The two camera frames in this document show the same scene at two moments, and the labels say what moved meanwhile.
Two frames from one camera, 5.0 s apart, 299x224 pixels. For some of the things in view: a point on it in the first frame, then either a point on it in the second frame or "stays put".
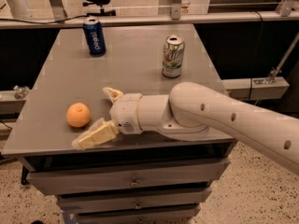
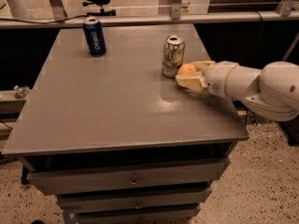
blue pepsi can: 95,36 stays put
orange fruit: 78,115 to 187,69
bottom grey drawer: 137,216 stays put
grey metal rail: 78,18 stays put
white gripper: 124,113 to 217,77
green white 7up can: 173,56 stays put
